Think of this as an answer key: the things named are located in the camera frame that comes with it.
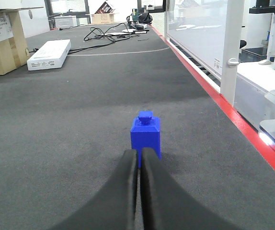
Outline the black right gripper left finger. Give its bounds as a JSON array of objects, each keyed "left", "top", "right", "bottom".
[{"left": 51, "top": 149, "right": 138, "bottom": 230}]

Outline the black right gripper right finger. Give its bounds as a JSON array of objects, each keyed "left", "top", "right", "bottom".
[{"left": 140, "top": 148, "right": 238, "bottom": 230}]

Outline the blue plastic block part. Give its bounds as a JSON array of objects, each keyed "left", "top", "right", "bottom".
[{"left": 130, "top": 111, "right": 161, "bottom": 168}]

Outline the long white flat box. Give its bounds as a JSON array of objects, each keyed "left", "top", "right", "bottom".
[{"left": 27, "top": 39, "right": 71, "bottom": 71}]

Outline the open cardboard box far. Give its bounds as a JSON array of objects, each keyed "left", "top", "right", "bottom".
[{"left": 87, "top": 0, "right": 117, "bottom": 24}]

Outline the white printer far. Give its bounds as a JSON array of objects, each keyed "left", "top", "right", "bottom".
[{"left": 54, "top": 15, "right": 79, "bottom": 29}]

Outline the brown cardboard box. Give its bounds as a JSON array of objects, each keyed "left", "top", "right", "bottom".
[{"left": 0, "top": 6, "right": 44, "bottom": 77}]

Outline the black cable on conveyor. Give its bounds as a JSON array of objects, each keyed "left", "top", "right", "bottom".
[{"left": 69, "top": 22, "right": 150, "bottom": 53}]

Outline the white post with handle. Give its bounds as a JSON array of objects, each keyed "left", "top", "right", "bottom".
[{"left": 220, "top": 0, "right": 244, "bottom": 105}]

